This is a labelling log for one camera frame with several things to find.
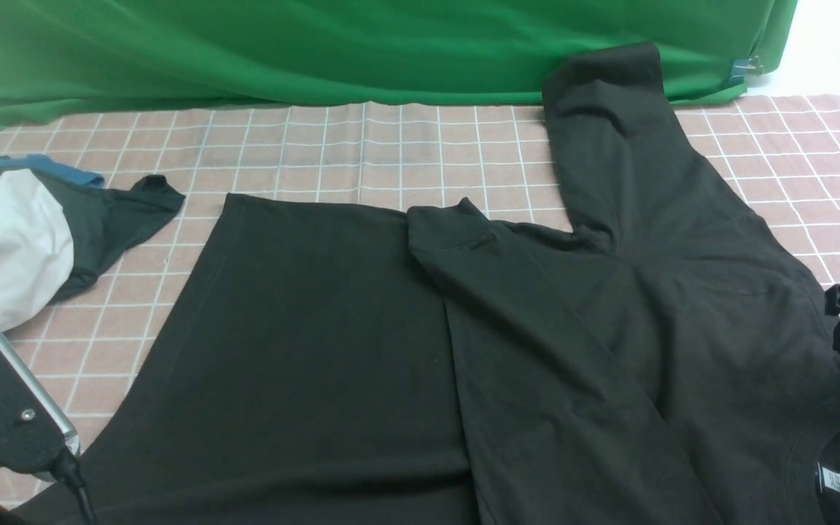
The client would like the green backdrop cloth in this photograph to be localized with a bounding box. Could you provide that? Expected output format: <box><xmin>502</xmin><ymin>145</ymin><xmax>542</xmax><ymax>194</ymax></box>
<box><xmin>0</xmin><ymin>1</ymin><xmax>797</xmax><ymax>130</ymax></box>

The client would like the white shirt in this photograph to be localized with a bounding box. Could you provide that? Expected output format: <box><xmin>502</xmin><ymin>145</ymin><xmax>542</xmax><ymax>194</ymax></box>
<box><xmin>0</xmin><ymin>169</ymin><xmax>74</xmax><ymax>331</ymax></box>

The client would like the dark gray long-sleeve shirt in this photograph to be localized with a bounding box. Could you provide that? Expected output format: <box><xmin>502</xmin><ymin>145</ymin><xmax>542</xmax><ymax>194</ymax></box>
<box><xmin>81</xmin><ymin>43</ymin><xmax>840</xmax><ymax>524</ymax></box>

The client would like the pink checkered tablecloth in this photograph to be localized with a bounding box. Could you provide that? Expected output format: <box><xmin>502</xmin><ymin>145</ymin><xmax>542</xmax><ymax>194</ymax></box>
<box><xmin>0</xmin><ymin>95</ymin><xmax>840</xmax><ymax>525</ymax></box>

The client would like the blue clip on backdrop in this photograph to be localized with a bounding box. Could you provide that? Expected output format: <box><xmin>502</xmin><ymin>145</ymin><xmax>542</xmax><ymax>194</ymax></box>
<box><xmin>727</xmin><ymin>55</ymin><xmax>764</xmax><ymax>85</ymax></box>

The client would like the blue and gray garment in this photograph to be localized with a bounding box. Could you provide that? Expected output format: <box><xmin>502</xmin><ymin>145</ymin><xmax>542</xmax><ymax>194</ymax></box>
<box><xmin>0</xmin><ymin>154</ymin><xmax>184</xmax><ymax>302</ymax></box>

